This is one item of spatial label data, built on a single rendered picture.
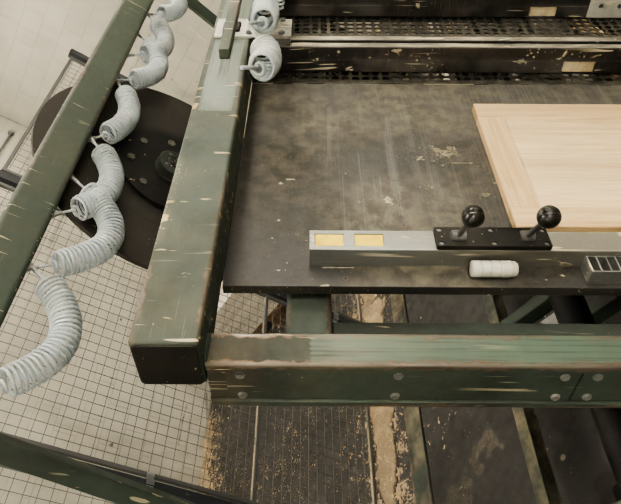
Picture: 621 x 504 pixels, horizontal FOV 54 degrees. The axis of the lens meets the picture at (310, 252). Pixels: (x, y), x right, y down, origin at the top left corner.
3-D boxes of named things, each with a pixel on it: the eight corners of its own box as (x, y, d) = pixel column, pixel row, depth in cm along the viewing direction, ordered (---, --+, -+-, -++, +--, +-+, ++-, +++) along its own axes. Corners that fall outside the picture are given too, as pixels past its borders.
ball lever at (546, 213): (536, 248, 108) (567, 224, 95) (514, 248, 108) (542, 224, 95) (534, 228, 109) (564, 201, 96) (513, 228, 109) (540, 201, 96)
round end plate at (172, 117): (284, 310, 172) (-11, 187, 142) (274, 321, 175) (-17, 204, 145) (292, 147, 229) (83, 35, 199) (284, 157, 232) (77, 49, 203)
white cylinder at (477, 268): (470, 280, 106) (516, 281, 106) (473, 268, 104) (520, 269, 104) (467, 268, 109) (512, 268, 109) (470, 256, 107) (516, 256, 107)
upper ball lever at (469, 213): (468, 248, 108) (489, 224, 95) (446, 248, 108) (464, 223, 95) (466, 228, 109) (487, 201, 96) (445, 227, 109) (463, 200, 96)
